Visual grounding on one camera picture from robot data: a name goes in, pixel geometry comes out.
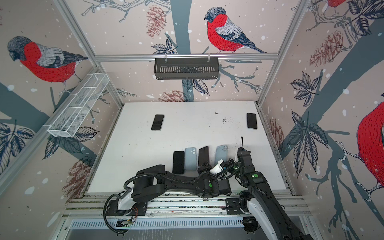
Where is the black phone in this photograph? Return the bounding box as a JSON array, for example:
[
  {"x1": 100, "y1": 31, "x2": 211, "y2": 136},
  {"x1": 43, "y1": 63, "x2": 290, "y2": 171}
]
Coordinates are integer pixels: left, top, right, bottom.
[
  {"x1": 247, "y1": 113, "x2": 258, "y2": 130},
  {"x1": 151, "y1": 115, "x2": 165, "y2": 131},
  {"x1": 198, "y1": 146, "x2": 210, "y2": 168}
]

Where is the black corrugated cable hose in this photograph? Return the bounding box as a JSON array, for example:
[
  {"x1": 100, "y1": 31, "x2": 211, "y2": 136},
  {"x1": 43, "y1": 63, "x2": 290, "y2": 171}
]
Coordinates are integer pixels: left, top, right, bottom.
[{"x1": 102, "y1": 172, "x2": 211, "y2": 235}]

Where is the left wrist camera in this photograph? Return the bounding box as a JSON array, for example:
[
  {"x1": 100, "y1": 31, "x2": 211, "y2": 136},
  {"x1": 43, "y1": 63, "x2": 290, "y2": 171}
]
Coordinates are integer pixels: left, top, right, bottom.
[{"x1": 210, "y1": 160, "x2": 226, "y2": 175}]

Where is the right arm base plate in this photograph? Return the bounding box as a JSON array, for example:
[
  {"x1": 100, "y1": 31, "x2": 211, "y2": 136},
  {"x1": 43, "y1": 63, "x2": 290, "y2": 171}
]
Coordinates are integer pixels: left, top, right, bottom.
[{"x1": 223, "y1": 198, "x2": 251, "y2": 215}]

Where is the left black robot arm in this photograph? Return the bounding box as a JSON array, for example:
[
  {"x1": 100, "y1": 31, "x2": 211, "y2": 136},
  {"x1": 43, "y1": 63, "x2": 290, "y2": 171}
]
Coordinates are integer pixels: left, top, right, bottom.
[{"x1": 117, "y1": 162, "x2": 239, "y2": 211}]

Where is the black hanging basket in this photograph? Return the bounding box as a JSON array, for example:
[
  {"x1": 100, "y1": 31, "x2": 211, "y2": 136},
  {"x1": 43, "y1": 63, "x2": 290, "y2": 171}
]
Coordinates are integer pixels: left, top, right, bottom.
[{"x1": 154, "y1": 58, "x2": 220, "y2": 80}]

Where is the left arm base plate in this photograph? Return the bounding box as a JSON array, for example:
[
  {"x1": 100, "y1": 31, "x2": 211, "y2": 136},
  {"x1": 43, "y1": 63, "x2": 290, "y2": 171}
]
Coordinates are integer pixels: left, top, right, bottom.
[{"x1": 104, "y1": 200, "x2": 148, "y2": 217}]

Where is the light-blue case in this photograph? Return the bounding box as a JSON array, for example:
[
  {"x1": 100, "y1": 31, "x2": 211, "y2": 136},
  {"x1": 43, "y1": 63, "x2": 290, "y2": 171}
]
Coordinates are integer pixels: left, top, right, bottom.
[
  {"x1": 215, "y1": 145, "x2": 228, "y2": 165},
  {"x1": 185, "y1": 147, "x2": 198, "y2": 171}
]

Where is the white wire mesh basket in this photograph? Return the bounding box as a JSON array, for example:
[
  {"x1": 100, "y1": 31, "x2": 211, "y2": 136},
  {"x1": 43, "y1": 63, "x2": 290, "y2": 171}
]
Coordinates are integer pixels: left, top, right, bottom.
[{"x1": 48, "y1": 73, "x2": 110, "y2": 138}]

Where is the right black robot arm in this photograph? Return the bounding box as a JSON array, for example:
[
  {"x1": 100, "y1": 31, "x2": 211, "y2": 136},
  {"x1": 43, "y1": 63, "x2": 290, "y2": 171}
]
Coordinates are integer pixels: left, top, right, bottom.
[{"x1": 224, "y1": 147, "x2": 312, "y2": 240}]

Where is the aluminium mounting rail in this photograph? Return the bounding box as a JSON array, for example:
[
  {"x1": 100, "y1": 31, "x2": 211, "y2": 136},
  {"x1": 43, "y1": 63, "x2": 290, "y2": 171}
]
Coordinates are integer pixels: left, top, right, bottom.
[{"x1": 63, "y1": 192, "x2": 312, "y2": 218}]

